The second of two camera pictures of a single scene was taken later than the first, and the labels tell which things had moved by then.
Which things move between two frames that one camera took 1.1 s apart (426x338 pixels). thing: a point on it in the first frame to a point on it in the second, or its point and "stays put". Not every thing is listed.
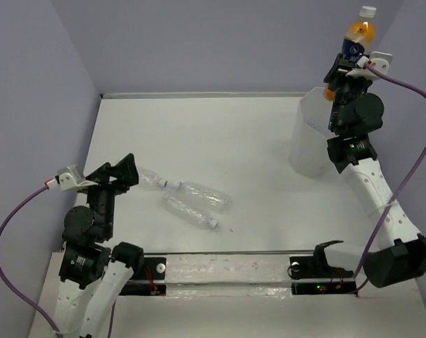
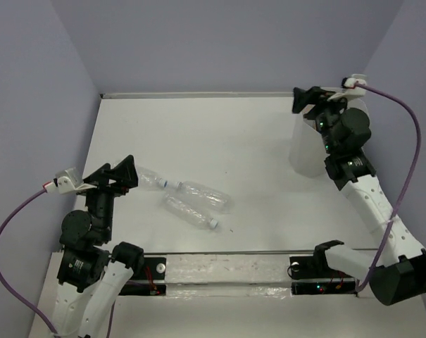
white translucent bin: [309, 154] stays put
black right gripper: [342, 64] to [303, 98]
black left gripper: [126, 170] stays put
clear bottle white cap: [189, 211] stays put
